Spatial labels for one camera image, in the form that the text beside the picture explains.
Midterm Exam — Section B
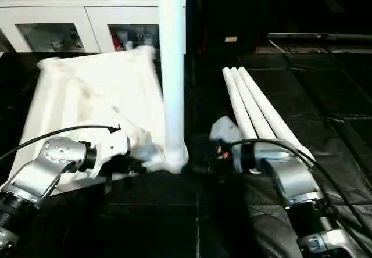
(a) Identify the white plastic table top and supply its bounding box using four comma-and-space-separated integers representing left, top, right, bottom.
5, 45, 189, 196

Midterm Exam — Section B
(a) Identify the white plastic table leg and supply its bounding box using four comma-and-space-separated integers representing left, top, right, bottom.
156, 0, 190, 175
237, 66, 317, 163
221, 67, 256, 142
229, 67, 280, 142

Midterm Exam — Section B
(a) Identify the black mat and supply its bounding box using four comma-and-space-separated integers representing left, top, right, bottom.
0, 51, 372, 258

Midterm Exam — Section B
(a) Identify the red and white bottle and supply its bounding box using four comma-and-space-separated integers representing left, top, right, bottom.
112, 31, 123, 52

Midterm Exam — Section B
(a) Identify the long black bar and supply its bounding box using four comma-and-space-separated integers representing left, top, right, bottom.
266, 31, 372, 41

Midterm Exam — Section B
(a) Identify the white cabinet with glass doors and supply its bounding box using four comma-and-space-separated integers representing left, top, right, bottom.
0, 0, 187, 54

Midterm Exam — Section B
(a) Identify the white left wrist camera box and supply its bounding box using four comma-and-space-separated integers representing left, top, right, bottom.
87, 131, 131, 179

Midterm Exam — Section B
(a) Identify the black left wrist camera cable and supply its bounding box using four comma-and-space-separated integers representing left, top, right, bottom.
0, 124, 122, 162

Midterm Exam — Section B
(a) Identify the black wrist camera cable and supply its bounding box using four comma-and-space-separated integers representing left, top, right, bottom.
0, 124, 122, 162
228, 138, 372, 258

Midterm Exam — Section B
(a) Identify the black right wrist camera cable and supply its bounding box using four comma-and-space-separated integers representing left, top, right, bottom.
228, 138, 372, 258

